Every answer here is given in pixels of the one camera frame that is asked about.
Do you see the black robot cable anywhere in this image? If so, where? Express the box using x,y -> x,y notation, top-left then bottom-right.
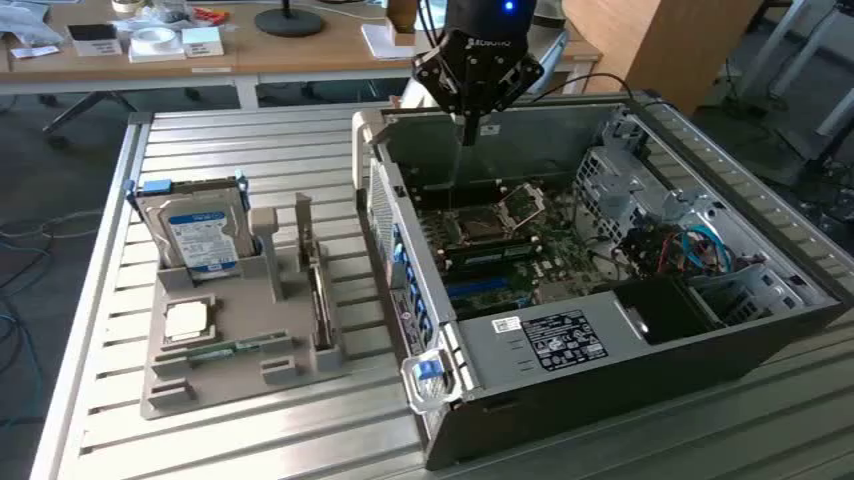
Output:
414,0 -> 446,51

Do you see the long PCIe expansion slot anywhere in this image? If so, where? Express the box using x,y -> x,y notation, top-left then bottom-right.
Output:
445,277 -> 514,301

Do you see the wooden desk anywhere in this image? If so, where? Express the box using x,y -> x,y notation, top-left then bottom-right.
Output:
0,0 -> 606,146

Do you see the white paper stack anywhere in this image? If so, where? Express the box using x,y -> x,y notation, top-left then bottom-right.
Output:
360,22 -> 435,61

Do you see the grey printed parts rack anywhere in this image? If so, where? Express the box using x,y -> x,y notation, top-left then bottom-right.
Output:
138,206 -> 354,420

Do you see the black case cable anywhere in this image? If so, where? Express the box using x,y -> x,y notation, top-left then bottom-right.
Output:
530,73 -> 653,102

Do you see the blue floor cable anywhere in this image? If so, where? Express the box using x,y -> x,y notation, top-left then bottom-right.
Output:
0,239 -> 50,431

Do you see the clear plastic bag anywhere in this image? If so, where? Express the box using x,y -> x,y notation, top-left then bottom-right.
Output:
0,0 -> 67,49

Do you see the green graphics card black cooler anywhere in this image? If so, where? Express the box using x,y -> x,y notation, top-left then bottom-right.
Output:
294,192 -> 336,352

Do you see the crumpled clear plastic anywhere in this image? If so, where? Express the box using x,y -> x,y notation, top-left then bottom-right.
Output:
110,4 -> 195,32

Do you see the hard disk in blue caddy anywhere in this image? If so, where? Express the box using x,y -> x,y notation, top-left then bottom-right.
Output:
124,168 -> 259,281

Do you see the silver disk bay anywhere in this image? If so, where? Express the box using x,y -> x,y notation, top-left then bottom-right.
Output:
686,257 -> 813,329

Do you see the white box with black top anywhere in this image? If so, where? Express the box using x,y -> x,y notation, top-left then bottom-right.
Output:
66,23 -> 123,58

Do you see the blue case latch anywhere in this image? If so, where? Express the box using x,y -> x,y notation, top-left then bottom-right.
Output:
411,359 -> 446,385

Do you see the black open PC case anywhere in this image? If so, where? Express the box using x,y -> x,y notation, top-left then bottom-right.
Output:
351,89 -> 850,472

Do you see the black round lamp base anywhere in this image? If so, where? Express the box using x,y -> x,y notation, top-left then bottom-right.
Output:
254,0 -> 327,38

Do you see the metal socket cover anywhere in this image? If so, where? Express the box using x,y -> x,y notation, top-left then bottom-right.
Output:
494,182 -> 557,227

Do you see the green RAM stick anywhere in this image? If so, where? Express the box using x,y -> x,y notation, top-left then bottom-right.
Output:
159,328 -> 288,359
442,238 -> 543,267

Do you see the red wire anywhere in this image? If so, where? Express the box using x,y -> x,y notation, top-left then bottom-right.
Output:
657,232 -> 726,276

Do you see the grey power supply unit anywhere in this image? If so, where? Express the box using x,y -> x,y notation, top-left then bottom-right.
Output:
455,291 -> 659,392

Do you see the brown cardboard box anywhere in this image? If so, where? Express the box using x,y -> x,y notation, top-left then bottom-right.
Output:
385,0 -> 421,35

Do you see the white floor cable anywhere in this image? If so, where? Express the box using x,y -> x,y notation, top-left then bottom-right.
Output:
0,209 -> 103,242

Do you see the small white box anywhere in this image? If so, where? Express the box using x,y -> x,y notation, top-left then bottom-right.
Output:
180,25 -> 224,59

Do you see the flat white box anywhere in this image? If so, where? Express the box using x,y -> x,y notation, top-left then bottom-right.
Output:
127,42 -> 188,64

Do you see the white tape roll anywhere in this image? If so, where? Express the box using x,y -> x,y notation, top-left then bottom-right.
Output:
131,27 -> 183,54

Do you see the white table frame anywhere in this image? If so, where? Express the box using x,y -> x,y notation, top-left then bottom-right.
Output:
737,0 -> 854,139

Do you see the wooden cabinet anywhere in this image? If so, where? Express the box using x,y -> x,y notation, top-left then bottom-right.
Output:
563,0 -> 766,116

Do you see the silver CPU chip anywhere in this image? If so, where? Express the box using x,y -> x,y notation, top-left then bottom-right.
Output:
164,301 -> 214,341

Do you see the CPU socket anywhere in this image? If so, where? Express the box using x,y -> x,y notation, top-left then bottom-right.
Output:
447,203 -> 519,247

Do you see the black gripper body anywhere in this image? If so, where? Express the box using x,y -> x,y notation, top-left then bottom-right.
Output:
443,0 -> 538,109

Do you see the blue wire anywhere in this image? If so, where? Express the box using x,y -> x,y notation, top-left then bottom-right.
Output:
679,224 -> 735,274

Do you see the perforated metal disk bay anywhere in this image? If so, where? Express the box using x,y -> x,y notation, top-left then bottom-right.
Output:
571,107 -> 733,251

